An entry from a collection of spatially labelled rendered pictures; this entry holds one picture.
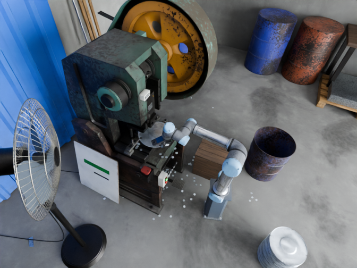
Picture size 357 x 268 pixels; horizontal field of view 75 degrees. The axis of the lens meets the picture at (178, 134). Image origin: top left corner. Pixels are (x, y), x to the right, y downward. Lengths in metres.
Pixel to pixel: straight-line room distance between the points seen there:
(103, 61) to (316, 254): 2.41
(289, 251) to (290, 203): 0.73
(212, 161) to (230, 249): 0.82
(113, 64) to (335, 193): 2.63
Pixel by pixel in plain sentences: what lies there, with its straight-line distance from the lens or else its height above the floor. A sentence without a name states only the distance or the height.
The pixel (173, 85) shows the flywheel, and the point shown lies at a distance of 2.02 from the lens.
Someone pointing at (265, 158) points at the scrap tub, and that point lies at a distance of 2.49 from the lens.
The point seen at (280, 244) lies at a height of 0.33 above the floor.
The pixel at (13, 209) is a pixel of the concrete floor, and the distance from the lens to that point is 2.89.
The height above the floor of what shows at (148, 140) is 0.78.
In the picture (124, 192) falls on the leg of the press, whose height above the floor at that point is 0.03.
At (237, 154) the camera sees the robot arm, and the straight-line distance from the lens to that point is 1.53.
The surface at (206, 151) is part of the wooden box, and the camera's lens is 2.45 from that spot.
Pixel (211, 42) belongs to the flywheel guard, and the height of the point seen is 1.49.
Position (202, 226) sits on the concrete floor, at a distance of 2.43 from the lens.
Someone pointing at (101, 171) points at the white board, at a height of 0.36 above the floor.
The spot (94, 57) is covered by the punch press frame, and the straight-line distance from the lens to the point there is 1.56.
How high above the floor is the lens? 2.26
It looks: 48 degrees down
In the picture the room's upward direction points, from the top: 4 degrees clockwise
